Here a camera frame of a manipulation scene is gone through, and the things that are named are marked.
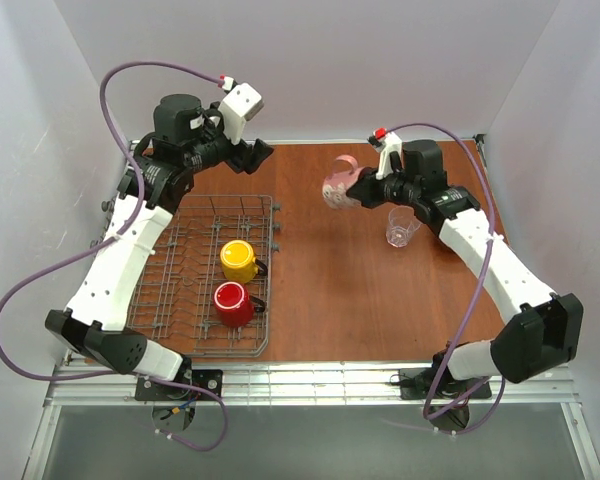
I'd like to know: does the pink ghost pattern mug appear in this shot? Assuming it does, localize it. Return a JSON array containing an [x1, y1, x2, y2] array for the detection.
[[322, 155, 363, 209]]

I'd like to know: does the clear glass cup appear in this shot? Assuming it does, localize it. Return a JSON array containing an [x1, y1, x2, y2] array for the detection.
[[386, 206, 421, 248]]

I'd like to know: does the yellow mug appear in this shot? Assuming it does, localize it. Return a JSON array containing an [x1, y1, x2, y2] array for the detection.
[[220, 239, 268, 284]]

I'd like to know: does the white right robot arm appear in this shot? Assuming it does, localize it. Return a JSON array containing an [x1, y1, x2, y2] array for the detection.
[[346, 133, 584, 386]]

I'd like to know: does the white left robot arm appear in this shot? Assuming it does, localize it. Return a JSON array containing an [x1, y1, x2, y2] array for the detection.
[[45, 83, 273, 381]]

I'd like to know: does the bright red mug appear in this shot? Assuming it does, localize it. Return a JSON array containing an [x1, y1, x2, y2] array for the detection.
[[213, 281, 267, 328]]

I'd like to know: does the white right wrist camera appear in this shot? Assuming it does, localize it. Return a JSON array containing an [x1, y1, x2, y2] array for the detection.
[[368, 127, 403, 180]]

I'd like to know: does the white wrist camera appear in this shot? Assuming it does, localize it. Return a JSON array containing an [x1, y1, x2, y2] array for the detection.
[[368, 127, 403, 180], [218, 76, 264, 145]]

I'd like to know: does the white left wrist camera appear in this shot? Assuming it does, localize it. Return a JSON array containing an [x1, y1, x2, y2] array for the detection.
[[218, 76, 264, 145]]

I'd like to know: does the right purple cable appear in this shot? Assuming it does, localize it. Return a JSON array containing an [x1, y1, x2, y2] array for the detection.
[[389, 123, 506, 436]]

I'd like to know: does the purple cable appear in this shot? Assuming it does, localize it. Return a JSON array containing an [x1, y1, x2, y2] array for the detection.
[[389, 123, 506, 436], [0, 61, 230, 451]]

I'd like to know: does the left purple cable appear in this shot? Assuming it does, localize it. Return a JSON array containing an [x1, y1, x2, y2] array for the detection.
[[0, 61, 230, 451]]

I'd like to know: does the grey wire dish rack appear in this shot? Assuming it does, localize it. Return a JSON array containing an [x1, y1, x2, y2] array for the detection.
[[126, 194, 279, 359]]

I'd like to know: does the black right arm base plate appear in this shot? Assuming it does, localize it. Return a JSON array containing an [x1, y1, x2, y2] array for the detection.
[[389, 368, 492, 400]]

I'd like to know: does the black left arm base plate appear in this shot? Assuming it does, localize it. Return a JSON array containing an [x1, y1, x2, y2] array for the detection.
[[134, 368, 224, 402]]

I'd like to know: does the aluminium frame rail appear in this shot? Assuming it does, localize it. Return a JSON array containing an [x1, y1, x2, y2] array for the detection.
[[44, 361, 580, 406]]

